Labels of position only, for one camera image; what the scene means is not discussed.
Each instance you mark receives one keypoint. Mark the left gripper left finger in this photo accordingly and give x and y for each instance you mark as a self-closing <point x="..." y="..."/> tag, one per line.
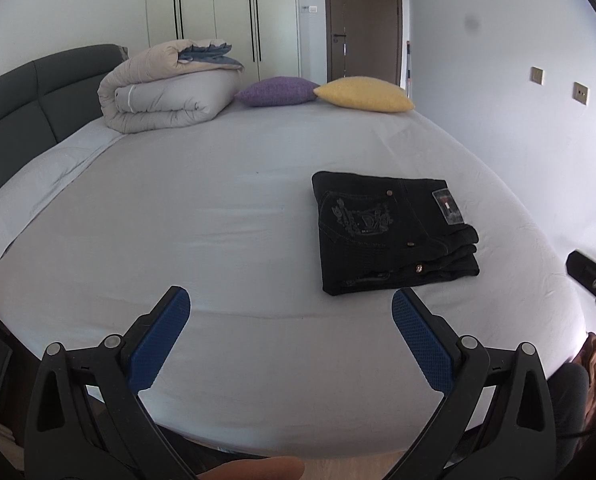
<point x="85" y="419"/>

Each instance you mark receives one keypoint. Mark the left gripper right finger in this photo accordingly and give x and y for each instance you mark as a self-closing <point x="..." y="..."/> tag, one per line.
<point x="495" y="419"/>

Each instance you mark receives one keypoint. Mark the black jeans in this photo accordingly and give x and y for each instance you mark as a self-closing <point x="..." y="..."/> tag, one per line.
<point x="387" y="233"/>

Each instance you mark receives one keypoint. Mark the person's left hand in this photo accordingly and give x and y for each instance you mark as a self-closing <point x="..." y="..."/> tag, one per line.
<point x="273" y="468"/>

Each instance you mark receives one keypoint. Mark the person's dark trouser leg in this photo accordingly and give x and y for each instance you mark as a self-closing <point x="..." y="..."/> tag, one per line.
<point x="568" y="389"/>

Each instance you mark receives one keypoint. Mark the white pillow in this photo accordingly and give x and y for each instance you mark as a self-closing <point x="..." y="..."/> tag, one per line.
<point x="34" y="187"/>

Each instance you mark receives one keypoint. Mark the white bed sheet mattress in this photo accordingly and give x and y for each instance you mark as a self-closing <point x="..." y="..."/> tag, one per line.
<point x="268" y="363"/>

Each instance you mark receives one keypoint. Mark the yellow cushion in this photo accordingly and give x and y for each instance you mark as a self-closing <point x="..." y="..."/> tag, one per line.
<point x="365" y="93"/>

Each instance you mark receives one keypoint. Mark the dark grey bed headboard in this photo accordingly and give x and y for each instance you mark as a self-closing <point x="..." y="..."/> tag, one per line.
<point x="46" y="100"/>

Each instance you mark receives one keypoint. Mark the folded beige grey duvet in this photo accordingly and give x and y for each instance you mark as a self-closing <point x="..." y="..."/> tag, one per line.
<point x="152" y="90"/>

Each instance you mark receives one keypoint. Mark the brown wooden door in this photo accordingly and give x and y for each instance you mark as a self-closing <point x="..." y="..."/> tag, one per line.
<point x="364" y="38"/>

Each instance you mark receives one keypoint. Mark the purple cushion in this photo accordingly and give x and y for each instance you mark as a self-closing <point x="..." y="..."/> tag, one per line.
<point x="278" y="91"/>

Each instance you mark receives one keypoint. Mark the folded blue cloth on duvet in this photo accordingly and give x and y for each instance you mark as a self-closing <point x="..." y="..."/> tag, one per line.
<point x="215" y="54"/>

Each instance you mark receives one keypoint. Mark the wall socket plate near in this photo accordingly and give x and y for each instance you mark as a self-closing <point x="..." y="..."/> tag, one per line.
<point x="580" y="93"/>

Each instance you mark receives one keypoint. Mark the wall socket plate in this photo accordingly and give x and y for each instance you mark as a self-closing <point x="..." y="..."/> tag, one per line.
<point x="537" y="75"/>
<point x="580" y="93"/>

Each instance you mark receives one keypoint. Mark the wall socket plate far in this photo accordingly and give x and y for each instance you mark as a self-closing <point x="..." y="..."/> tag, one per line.
<point x="537" y="75"/>

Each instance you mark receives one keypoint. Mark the white wardrobe with black handles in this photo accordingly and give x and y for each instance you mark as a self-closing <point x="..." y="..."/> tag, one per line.
<point x="264" y="34"/>

